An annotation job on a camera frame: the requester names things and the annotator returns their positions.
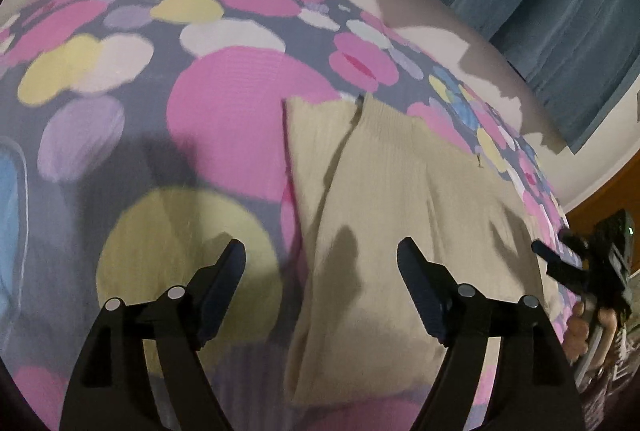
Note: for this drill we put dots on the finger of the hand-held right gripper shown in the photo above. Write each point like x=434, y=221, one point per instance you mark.
x=557, y=261

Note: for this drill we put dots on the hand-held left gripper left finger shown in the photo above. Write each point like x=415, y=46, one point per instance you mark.
x=225, y=283

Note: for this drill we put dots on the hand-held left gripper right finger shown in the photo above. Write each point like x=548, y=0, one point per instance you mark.
x=422, y=291

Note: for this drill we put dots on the beige knit sweater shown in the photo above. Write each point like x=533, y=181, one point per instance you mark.
x=390, y=191

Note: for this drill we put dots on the person's right hand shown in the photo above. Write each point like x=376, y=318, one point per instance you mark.
x=577, y=333

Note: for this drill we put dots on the person's dark patterned clothing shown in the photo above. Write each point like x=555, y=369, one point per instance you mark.
x=617, y=386

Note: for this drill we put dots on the dotted multicolour bed sheet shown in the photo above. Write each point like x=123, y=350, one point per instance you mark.
x=100, y=76

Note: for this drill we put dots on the teal curtain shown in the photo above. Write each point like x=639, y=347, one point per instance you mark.
x=550, y=11

